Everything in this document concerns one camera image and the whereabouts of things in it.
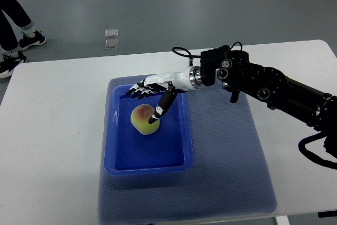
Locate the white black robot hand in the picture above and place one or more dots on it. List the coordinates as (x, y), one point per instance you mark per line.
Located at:
(170, 85)

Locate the green red peach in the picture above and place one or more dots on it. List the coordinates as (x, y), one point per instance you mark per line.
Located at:
(139, 119)

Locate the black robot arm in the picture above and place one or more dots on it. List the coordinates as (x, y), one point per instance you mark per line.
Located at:
(269, 85)

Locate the upper floor metal plate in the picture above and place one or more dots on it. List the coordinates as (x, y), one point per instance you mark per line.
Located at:
(111, 32)

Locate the blue rectangular plastic tray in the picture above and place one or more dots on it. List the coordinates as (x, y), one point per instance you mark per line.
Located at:
(128, 152)

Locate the blue grey mesh mat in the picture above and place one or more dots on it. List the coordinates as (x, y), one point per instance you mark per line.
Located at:
(229, 175)

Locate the black white sneaker far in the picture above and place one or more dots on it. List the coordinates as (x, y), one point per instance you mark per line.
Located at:
(26, 42)

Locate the black white sneaker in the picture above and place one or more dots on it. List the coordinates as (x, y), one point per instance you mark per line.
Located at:
(9, 63)
(26, 42)

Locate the white table leg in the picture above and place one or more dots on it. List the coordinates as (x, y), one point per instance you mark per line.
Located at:
(282, 220)

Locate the black white sneaker near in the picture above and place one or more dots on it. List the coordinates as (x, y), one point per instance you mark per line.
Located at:
(9, 63)

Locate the black table edge bracket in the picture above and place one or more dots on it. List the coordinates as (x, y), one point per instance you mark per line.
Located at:
(327, 214)

